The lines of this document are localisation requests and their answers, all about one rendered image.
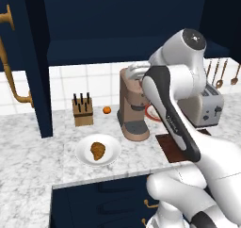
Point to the silver toaster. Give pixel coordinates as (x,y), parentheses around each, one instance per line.
(207,109)

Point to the navy wall cabinet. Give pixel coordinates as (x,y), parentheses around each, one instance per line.
(119,24)

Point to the hanging brass utensil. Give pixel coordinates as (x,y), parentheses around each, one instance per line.
(209,69)
(216,71)

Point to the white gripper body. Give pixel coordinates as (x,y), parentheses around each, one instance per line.
(136,69)

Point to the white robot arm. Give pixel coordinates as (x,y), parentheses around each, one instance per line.
(185,81)

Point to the wooden knife block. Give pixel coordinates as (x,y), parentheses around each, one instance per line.
(83,113)

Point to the orange fruit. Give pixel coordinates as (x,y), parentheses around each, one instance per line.
(107,110)

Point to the navy base cabinet drawers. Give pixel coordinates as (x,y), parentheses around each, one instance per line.
(100,203)

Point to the navy tall cabinet door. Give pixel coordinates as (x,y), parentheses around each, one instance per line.
(28,49)

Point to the brown coffee machine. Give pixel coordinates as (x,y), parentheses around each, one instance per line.
(133,112)

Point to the dark brown cutting board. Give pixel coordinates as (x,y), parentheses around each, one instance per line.
(168,147)

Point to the red rimmed white plate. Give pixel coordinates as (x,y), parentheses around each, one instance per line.
(152,113)

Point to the hanging brass spoon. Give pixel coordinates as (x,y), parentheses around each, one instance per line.
(220,81)
(235,78)

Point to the brown croissant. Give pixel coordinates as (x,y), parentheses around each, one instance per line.
(98,150)

